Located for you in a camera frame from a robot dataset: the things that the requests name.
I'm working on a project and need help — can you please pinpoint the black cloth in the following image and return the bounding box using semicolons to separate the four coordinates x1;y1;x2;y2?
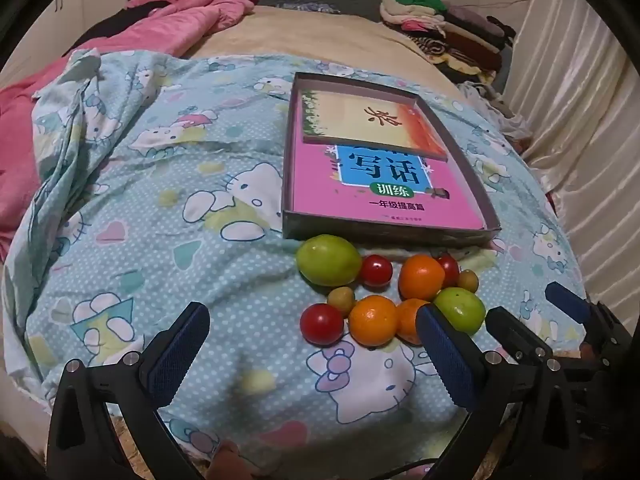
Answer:
75;2;171;46

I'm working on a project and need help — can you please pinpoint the large green fruit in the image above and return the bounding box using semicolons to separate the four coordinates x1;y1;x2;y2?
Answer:
296;235;363;288

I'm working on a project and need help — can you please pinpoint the blue cartoon cat blanket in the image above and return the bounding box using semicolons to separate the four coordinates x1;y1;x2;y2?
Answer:
2;49;588;461

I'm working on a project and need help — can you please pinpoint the cream and orange book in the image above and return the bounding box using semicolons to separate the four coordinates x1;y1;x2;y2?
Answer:
300;87;449;162

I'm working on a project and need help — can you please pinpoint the beige blanket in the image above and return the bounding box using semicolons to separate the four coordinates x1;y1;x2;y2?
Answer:
182;4;466;106

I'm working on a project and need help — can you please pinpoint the white crumpled cloth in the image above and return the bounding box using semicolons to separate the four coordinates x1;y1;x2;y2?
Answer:
457;80;536;141

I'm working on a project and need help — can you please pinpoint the shallow grey cardboard box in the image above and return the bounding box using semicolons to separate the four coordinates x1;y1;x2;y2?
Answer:
281;72;502;250

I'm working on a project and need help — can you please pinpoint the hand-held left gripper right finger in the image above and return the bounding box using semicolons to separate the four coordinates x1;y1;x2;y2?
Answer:
415;304;583;480

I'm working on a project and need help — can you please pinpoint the cream satin curtain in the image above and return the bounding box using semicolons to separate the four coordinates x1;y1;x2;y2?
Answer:
502;0;640;311

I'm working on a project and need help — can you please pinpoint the pink quilt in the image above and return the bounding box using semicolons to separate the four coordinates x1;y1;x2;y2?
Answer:
0;0;257;261

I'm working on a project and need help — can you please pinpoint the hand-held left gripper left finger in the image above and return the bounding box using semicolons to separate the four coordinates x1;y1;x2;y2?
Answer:
47;301;211;480

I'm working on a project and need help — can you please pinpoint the dark patterned cloth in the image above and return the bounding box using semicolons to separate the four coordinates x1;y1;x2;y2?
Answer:
277;1;341;14

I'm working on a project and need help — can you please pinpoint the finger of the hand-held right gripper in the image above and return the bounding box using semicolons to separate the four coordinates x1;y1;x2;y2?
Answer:
544;281;632;357
485;306;551;361

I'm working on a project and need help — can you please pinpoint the red cherry tomato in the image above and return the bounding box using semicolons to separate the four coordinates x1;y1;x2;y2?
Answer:
300;303;345;346
436;253;460;288
359;254;394;288

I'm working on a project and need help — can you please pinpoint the small green fruit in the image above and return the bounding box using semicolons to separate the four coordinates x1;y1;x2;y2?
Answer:
432;287;486;336

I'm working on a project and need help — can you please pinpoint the orange tangerine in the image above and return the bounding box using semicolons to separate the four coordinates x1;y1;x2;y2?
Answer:
398;254;447;302
348;295;399;347
395;298;431;346

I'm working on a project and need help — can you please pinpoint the pile of folded clothes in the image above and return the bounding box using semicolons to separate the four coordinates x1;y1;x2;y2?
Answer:
380;0;518;86

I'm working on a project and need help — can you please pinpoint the pink exercise book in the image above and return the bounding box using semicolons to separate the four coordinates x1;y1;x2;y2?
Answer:
291;87;487;231

